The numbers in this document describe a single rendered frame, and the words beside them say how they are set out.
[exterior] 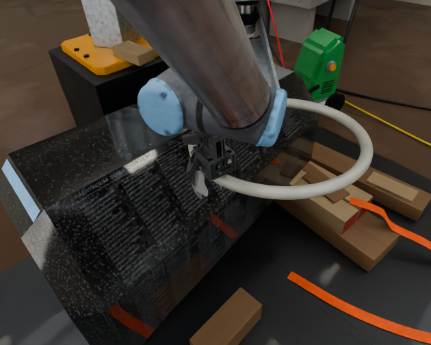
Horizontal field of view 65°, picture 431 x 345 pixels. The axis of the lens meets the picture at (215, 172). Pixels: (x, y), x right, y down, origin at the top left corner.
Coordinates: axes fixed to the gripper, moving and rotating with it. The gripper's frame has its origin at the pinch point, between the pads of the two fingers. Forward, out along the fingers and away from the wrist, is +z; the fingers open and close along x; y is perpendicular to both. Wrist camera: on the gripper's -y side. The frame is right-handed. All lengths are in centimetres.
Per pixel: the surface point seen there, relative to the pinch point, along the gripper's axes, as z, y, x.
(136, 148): 2.9, -33.5, -6.3
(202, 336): 72, -1, -8
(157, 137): 2.5, -34.7, 1.9
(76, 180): 3.7, -29.9, -26.7
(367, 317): 83, 28, 56
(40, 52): 62, -375, 10
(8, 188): 8, -45, -45
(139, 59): -3, -94, 22
